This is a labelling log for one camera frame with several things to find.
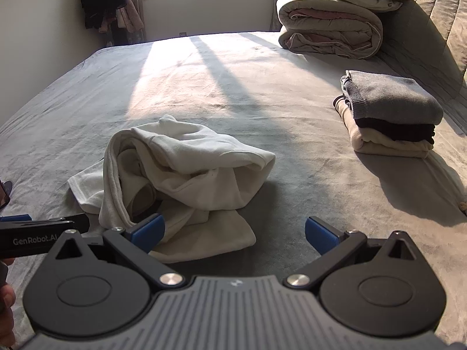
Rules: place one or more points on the white printed sweatshirt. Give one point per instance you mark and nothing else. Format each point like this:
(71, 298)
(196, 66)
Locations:
(189, 160)

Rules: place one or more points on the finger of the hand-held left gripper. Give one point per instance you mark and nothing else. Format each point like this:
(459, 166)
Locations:
(14, 218)

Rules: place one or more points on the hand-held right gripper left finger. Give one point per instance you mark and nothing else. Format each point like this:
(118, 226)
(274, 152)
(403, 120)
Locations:
(149, 231)

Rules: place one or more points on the person's left hand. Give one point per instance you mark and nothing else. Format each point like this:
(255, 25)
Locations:
(5, 299)

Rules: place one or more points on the hanging pink clothes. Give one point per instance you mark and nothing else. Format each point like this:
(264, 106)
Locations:
(129, 16)

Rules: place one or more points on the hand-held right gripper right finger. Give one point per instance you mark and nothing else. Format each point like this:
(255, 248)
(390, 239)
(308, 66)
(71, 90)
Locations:
(321, 234)

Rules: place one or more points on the grey bed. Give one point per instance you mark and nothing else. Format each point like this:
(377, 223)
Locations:
(219, 80)

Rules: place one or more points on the folded beige pink duvet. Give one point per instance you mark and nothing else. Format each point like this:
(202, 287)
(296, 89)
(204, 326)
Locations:
(328, 25)

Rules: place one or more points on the grey quilted headboard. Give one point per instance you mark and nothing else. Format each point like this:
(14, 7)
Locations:
(430, 25)

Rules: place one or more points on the folded black garment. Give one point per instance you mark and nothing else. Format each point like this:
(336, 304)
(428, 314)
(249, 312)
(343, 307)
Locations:
(397, 129)

